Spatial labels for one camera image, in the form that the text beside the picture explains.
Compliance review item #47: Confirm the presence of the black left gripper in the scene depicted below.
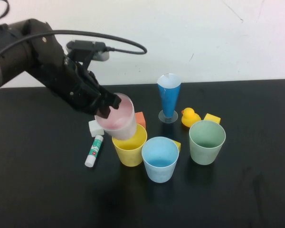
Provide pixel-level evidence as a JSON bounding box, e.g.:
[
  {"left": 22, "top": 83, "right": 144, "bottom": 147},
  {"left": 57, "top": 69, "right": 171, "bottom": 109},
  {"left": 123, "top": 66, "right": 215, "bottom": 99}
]
[{"left": 41, "top": 56, "right": 122, "bottom": 119}]

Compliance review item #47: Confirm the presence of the pink plastic cup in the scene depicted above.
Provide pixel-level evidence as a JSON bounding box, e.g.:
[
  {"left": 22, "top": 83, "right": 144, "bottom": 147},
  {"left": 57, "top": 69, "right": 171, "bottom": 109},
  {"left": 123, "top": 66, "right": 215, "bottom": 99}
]
[{"left": 95, "top": 93, "right": 138, "bottom": 140}]

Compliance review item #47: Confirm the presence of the green plastic cup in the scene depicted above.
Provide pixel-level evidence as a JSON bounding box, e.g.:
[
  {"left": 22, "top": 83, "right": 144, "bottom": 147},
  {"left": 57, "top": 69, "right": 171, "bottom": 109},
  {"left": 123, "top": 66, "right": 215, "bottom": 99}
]
[{"left": 189, "top": 120, "right": 226, "bottom": 166}]

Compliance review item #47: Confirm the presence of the white foam cube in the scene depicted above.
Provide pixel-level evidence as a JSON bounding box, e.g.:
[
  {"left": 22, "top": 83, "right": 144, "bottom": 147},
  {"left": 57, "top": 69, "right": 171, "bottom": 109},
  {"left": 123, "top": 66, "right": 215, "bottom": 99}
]
[{"left": 88, "top": 120, "right": 105, "bottom": 138}]

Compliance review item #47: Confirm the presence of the orange foam cube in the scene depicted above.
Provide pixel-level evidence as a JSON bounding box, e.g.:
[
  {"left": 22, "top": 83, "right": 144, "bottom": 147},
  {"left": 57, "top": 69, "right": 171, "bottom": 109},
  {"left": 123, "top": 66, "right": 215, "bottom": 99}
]
[{"left": 134, "top": 112, "right": 146, "bottom": 130}]

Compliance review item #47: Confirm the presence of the white green glue stick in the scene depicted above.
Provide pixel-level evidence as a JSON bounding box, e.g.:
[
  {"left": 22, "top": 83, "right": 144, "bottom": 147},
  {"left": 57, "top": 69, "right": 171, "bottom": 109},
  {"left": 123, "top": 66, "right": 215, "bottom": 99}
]
[{"left": 84, "top": 134, "right": 104, "bottom": 168}]

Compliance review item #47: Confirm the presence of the yellow plastic cup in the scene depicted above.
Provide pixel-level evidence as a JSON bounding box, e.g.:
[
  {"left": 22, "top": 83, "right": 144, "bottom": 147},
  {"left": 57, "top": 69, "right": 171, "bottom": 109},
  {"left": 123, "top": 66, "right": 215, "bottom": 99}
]
[{"left": 111, "top": 123, "right": 148, "bottom": 167}]

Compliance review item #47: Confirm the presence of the blue paper cone cup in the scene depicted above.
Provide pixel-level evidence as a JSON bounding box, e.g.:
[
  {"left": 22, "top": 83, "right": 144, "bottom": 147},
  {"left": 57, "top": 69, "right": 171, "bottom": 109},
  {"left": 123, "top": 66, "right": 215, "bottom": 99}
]
[{"left": 157, "top": 73, "right": 181, "bottom": 124}]

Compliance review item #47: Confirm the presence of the yellow rubber duck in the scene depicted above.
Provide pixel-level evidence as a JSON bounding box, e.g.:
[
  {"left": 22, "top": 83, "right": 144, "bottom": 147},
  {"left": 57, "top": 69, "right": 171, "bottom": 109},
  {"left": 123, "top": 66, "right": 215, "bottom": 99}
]
[{"left": 180, "top": 107, "right": 201, "bottom": 128}]

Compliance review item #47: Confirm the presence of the light blue plastic cup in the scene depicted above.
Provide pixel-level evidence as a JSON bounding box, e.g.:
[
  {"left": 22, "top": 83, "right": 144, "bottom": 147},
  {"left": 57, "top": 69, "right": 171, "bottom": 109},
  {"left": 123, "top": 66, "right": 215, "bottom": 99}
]
[{"left": 141, "top": 136, "right": 180, "bottom": 184}]

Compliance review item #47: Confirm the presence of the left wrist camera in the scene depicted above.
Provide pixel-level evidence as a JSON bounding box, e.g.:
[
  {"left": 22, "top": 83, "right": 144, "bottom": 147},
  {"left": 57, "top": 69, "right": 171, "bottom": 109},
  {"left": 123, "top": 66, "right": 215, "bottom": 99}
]
[{"left": 66, "top": 40, "right": 110, "bottom": 63}]

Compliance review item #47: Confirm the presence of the black camera cable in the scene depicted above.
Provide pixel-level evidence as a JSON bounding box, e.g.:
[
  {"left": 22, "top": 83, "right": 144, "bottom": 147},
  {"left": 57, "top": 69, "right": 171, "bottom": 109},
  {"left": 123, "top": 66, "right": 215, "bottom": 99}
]
[{"left": 0, "top": 29, "right": 148, "bottom": 64}]

